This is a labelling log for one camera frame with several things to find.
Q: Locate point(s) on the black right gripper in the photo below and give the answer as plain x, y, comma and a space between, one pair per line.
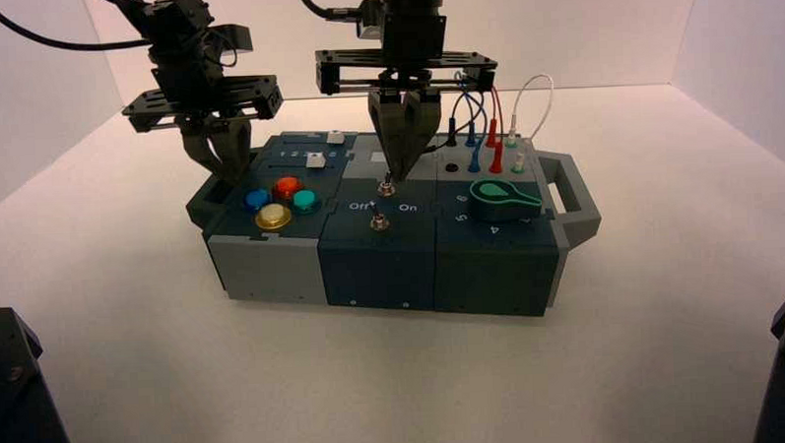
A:
413, 56

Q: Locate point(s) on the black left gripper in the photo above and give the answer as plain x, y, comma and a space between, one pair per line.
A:
192, 90

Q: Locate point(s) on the metal toggle switch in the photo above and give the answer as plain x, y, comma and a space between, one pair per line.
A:
386, 186
379, 219

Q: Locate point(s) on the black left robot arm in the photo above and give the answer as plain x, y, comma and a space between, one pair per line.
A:
163, 9

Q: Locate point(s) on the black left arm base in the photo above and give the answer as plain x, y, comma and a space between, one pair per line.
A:
13, 403

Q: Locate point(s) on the blue push button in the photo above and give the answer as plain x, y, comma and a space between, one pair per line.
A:
256, 198

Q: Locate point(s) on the white slider knob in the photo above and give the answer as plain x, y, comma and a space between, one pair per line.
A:
315, 161
336, 138

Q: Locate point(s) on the orange push button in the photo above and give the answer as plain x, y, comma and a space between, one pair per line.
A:
288, 186

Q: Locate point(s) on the yellow push button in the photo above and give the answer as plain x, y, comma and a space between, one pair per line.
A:
273, 216

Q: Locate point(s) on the teal push button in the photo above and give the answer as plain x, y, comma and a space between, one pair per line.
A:
305, 200

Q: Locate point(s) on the green rotary knob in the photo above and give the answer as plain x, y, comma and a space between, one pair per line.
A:
499, 202

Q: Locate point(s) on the dark blue grey task box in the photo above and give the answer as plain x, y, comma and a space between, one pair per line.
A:
375, 273

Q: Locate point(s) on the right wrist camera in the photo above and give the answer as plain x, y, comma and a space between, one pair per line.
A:
371, 20

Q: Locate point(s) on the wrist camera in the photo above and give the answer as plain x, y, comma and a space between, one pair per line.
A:
236, 37
371, 20

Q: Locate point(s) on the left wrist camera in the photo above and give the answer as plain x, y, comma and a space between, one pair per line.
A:
236, 37

